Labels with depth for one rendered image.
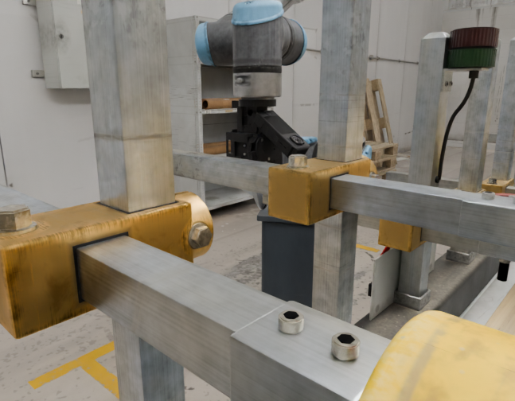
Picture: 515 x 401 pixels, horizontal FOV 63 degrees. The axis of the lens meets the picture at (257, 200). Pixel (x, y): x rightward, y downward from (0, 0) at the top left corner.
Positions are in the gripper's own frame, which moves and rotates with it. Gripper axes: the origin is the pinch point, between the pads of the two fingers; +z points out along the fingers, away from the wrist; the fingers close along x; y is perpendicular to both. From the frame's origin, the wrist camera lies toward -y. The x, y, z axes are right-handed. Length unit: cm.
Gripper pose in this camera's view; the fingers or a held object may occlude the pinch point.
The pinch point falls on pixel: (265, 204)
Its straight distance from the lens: 83.3
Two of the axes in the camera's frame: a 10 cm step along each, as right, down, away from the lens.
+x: -6.7, 1.9, -7.2
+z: 0.0, 9.7, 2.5
